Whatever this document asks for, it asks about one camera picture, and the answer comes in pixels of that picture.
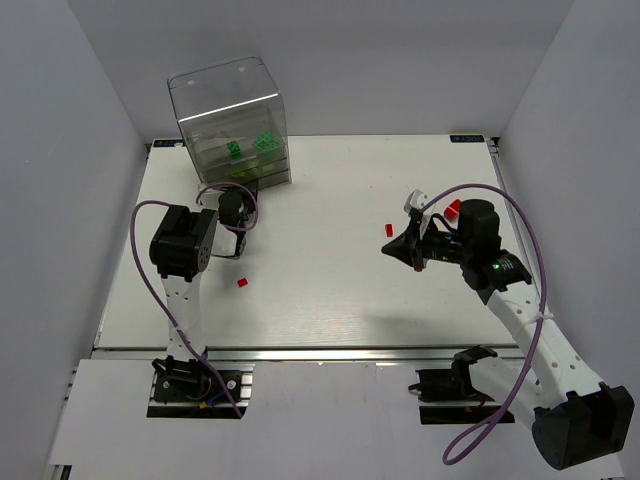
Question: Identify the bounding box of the green square lego brick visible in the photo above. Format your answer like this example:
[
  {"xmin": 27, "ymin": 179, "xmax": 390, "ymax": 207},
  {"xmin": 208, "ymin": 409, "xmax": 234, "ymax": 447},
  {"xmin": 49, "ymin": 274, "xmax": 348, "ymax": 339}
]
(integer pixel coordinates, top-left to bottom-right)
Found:
[{"xmin": 226, "ymin": 141, "xmax": 243, "ymax": 159}]

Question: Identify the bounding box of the green long lego brick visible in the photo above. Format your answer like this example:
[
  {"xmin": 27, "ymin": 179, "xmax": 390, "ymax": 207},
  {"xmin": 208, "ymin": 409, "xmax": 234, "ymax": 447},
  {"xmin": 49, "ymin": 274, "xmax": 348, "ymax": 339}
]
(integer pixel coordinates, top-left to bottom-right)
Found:
[{"xmin": 252, "ymin": 131, "xmax": 281, "ymax": 153}]

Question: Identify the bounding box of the clear plastic drawer container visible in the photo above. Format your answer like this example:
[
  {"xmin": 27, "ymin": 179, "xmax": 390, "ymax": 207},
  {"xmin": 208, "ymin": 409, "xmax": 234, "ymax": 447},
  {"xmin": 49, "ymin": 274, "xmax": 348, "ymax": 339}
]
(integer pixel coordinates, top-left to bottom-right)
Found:
[{"xmin": 167, "ymin": 56, "xmax": 291, "ymax": 190}]

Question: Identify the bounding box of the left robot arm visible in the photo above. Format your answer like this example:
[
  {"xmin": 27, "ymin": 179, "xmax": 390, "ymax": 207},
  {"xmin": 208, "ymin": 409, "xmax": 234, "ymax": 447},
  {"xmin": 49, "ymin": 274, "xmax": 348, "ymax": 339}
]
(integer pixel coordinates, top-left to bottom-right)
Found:
[{"xmin": 149, "ymin": 182, "xmax": 258, "ymax": 362}]

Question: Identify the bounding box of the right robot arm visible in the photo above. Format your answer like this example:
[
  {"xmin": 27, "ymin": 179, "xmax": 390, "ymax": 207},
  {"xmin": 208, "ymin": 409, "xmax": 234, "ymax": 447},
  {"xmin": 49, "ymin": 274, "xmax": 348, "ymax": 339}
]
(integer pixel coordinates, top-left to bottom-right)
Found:
[{"xmin": 381, "ymin": 190, "xmax": 634, "ymax": 470}]

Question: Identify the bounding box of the large red lego brick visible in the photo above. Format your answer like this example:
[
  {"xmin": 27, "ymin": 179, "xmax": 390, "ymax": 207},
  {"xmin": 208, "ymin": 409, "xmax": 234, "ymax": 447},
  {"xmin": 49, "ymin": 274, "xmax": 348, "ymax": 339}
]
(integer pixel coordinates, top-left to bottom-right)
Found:
[{"xmin": 443, "ymin": 199, "xmax": 461, "ymax": 221}]

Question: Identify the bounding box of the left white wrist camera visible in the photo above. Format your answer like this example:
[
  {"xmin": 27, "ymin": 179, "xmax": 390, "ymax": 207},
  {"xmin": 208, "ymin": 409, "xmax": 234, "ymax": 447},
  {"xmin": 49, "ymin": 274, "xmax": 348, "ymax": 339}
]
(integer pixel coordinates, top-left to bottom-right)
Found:
[{"xmin": 195, "ymin": 184, "xmax": 222, "ymax": 209}]

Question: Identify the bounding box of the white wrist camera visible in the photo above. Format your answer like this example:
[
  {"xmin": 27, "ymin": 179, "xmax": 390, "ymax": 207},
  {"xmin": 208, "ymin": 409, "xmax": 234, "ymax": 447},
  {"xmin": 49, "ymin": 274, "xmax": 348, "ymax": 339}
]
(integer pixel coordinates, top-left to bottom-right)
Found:
[
  {"xmin": 403, "ymin": 189, "xmax": 433, "ymax": 239},
  {"xmin": 195, "ymin": 184, "xmax": 222, "ymax": 209}
]

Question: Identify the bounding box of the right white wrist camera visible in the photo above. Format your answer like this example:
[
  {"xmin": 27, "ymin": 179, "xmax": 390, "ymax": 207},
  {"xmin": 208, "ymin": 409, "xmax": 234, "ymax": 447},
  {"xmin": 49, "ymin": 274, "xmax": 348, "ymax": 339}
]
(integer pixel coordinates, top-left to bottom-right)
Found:
[{"xmin": 403, "ymin": 189, "xmax": 433, "ymax": 239}]

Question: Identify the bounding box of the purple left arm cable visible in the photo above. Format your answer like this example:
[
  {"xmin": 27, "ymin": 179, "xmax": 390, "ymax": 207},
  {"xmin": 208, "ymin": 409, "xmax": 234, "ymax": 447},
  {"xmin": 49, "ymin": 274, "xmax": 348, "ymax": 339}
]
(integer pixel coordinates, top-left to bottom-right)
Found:
[{"xmin": 129, "ymin": 181, "xmax": 262, "ymax": 419}]

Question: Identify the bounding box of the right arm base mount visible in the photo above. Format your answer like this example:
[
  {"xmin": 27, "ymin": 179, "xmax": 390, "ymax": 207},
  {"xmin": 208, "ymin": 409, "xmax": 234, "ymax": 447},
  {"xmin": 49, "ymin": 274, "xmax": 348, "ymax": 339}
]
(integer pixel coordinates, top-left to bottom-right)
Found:
[{"xmin": 408, "ymin": 346, "xmax": 501, "ymax": 426}]

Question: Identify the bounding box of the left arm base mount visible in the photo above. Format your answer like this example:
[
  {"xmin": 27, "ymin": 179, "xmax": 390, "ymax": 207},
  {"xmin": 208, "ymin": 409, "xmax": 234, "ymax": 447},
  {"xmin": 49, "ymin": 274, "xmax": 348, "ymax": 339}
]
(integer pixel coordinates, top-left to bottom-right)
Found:
[{"xmin": 146, "ymin": 356, "xmax": 252, "ymax": 420}]

